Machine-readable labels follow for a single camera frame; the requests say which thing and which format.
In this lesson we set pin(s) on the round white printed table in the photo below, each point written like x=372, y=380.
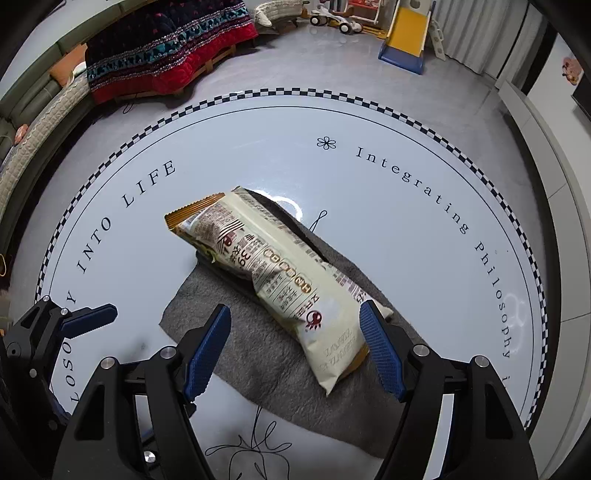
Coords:
x=415, y=230

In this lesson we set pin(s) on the black television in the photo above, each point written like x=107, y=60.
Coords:
x=584, y=104

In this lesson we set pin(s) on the yellow toy slide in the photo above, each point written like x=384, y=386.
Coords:
x=408, y=27

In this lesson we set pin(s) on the white toy car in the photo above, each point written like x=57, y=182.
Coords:
x=332, y=18

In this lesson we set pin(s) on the grey green sofa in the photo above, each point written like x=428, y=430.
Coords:
x=41, y=134

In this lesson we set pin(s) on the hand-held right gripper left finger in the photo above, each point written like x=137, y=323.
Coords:
x=207, y=355

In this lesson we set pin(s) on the cream snack packet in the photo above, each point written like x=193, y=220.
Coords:
x=277, y=267

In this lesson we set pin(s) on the white toy rocker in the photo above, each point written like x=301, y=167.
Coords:
x=277, y=9

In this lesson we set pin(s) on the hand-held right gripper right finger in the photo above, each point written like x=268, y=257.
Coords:
x=381, y=350

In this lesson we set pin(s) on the dark green sofa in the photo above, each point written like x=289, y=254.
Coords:
x=27, y=92

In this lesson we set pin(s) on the grey cloth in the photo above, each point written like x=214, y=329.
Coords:
x=258, y=341

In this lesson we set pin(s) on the dark patterned red-hem blanket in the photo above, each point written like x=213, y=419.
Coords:
x=161, y=46

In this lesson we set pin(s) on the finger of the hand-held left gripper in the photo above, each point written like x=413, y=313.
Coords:
x=92, y=316
x=39, y=314

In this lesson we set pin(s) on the orange cushion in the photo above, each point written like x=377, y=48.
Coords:
x=64, y=71

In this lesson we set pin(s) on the cartoon wall sticker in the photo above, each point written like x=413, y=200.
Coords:
x=571, y=69

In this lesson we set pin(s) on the grey curtains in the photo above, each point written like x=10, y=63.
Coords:
x=485, y=32

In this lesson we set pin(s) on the white low cabinet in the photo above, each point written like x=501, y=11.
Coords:
x=554, y=184

